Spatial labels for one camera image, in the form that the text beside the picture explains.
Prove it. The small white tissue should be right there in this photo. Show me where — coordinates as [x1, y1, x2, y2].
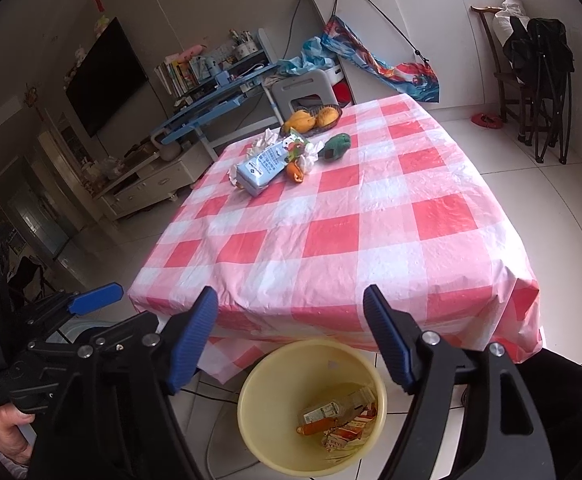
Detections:
[298, 142, 324, 171]

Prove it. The person's left hand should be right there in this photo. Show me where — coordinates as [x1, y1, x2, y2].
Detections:
[0, 404, 36, 465]

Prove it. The red checkered tablecloth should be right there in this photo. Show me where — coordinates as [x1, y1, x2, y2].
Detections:
[127, 94, 544, 386]

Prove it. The plastic bottle with label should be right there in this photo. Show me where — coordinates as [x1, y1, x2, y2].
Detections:
[297, 385, 372, 436]

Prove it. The blue plastic bag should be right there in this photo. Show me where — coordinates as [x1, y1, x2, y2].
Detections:
[277, 36, 342, 77]

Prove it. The white television cabinet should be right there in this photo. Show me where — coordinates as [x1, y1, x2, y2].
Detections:
[93, 147, 209, 221]

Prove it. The green plush toy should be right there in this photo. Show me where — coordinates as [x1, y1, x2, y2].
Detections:
[318, 132, 352, 162]

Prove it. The blue tissue packet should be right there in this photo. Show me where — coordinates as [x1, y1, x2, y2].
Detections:
[235, 141, 292, 197]

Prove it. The colourful hanging bag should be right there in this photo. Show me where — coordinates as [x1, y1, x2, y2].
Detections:
[321, 16, 442, 104]

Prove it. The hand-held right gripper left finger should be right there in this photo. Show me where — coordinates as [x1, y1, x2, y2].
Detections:
[28, 286, 220, 480]

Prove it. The person's dark trouser leg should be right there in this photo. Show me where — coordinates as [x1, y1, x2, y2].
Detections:
[451, 345, 582, 480]

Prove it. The red and white snack wrapper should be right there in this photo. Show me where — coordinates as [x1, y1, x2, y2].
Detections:
[321, 402, 378, 453]

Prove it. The dark wicker basket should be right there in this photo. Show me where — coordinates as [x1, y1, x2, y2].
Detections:
[281, 104, 344, 137]

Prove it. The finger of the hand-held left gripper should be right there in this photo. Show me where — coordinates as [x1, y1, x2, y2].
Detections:
[26, 284, 124, 348]

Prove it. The colourful snack wrapper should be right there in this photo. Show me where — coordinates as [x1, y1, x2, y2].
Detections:
[283, 130, 316, 163]

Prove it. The large yellow mango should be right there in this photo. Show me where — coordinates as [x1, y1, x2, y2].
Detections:
[284, 112, 316, 132]

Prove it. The white pen holder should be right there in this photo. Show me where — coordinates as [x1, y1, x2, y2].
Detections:
[228, 30, 259, 58]

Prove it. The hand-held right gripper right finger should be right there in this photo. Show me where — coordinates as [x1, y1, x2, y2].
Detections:
[363, 284, 556, 480]

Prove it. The row of books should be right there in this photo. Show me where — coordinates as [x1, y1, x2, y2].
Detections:
[153, 57, 196, 98]

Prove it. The white cupboard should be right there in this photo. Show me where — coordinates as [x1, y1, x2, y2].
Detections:
[298, 0, 514, 111]

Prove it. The yellow plastic bin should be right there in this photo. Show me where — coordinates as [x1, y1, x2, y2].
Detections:
[237, 338, 388, 478]

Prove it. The white plastic bag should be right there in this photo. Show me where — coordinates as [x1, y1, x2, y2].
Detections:
[493, 0, 530, 41]

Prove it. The grey plastic stool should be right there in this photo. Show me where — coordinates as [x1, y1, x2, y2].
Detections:
[271, 69, 344, 118]

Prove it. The blue study desk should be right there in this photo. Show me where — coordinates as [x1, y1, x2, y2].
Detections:
[152, 62, 282, 161]

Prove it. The dark display cabinet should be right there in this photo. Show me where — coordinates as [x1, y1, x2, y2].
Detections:
[0, 155, 92, 271]

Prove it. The black flat television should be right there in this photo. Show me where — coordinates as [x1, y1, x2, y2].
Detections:
[65, 16, 150, 138]

